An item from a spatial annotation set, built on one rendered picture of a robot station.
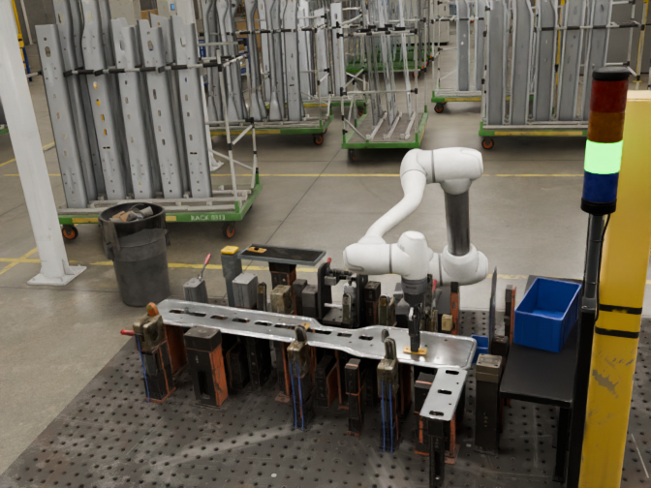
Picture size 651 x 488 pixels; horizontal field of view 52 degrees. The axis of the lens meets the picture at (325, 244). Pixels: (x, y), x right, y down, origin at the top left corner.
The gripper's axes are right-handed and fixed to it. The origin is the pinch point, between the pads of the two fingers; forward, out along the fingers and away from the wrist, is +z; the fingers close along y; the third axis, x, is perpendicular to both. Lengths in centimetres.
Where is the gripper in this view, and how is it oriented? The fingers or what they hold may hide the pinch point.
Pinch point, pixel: (415, 341)
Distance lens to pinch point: 244.6
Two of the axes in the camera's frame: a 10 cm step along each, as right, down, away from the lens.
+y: -3.6, 3.7, -8.5
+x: 9.3, 0.8, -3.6
